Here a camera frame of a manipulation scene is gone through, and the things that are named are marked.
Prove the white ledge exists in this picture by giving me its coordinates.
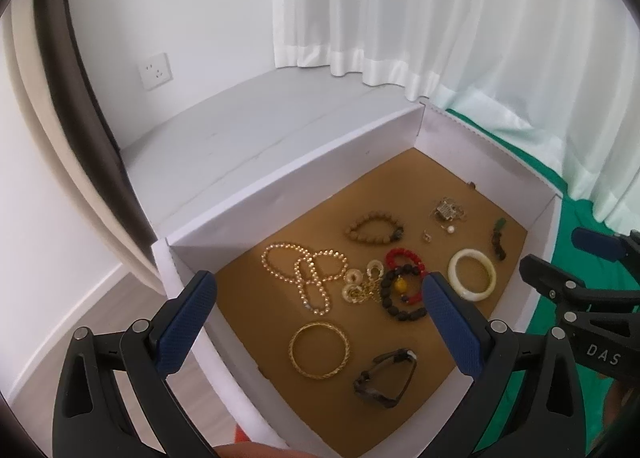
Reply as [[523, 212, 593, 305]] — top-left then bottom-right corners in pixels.
[[120, 70, 432, 241]]

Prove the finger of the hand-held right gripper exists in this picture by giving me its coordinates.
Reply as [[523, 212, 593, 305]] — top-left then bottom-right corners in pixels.
[[571, 227, 640, 269], [519, 254, 640, 314]]

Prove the white curtain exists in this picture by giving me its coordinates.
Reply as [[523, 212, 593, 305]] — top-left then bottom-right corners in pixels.
[[272, 0, 640, 234]]

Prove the white wall socket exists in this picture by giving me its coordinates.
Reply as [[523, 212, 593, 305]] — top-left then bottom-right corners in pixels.
[[139, 53, 174, 90]]

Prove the white bangle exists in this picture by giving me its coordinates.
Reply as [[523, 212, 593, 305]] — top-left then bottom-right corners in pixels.
[[448, 249, 497, 300]]

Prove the white cardboard box brown bottom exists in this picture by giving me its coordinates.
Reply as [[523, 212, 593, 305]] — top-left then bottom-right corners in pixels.
[[151, 99, 563, 458]]

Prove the red bead bracelet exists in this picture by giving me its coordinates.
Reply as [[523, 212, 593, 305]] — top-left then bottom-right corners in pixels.
[[385, 248, 429, 306]]

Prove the gold bangle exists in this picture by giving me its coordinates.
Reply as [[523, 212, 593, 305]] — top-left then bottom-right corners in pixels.
[[289, 321, 351, 380]]

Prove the dark brown curved frame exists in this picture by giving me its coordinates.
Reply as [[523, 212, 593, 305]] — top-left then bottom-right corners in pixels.
[[32, 0, 158, 250]]

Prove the person's right forearm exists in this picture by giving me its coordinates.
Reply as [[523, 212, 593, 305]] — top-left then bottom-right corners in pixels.
[[602, 378, 640, 444]]

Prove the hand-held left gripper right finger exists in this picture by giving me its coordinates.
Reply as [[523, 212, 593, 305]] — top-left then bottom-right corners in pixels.
[[422, 272, 586, 458]]

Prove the cream ring gold chain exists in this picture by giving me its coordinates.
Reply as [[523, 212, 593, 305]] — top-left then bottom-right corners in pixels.
[[341, 260, 386, 305]]

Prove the dark brown wristwatch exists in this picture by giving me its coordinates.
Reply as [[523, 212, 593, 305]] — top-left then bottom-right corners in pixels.
[[353, 348, 417, 410]]

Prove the green cloth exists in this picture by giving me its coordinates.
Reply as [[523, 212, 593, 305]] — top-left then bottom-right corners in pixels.
[[445, 108, 640, 458]]

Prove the brown bead bracelet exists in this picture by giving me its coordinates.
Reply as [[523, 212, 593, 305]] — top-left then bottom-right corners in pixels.
[[345, 210, 405, 242]]

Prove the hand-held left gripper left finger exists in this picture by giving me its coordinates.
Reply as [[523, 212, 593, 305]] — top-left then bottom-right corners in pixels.
[[52, 270, 217, 458]]

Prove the pearl necklace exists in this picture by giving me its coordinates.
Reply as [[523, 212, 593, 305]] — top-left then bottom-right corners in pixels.
[[260, 242, 349, 315]]

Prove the black bead bracelet yellow bead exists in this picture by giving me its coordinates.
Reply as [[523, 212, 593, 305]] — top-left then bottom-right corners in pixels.
[[378, 264, 429, 323]]

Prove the green pendant dark bead string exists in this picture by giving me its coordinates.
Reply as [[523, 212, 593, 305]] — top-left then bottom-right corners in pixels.
[[490, 218, 507, 260]]

